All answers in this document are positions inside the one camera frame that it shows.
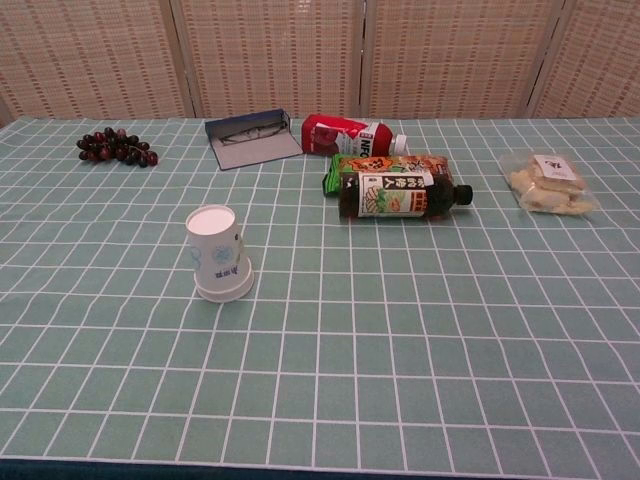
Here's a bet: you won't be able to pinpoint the dark tea bottle black cap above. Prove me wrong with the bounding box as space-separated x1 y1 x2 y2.
338 171 474 224

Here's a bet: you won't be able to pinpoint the green orange snack bag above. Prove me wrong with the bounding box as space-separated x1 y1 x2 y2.
321 152 455 199

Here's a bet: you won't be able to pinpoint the red juice bottle white cap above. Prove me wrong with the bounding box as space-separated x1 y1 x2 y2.
300 113 410 157

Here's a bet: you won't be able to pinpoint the blue open glasses case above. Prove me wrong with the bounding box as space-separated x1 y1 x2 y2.
204 108 304 172

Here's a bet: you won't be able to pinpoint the thin-framed eyeglasses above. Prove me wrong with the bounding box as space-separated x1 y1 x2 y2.
219 122 290 146

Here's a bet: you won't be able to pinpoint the green grid tablecloth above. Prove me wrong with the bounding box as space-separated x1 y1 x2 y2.
0 115 640 476

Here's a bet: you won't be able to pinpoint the woven bamboo screen panel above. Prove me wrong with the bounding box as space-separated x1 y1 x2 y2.
524 0 640 119
179 0 369 120
0 0 195 121
357 0 576 120

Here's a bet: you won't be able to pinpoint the dark red grape bunch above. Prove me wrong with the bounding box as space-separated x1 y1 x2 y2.
76 126 159 169

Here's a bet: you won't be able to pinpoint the clear bag of biscuits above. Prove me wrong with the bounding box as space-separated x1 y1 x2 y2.
499 152 600 216

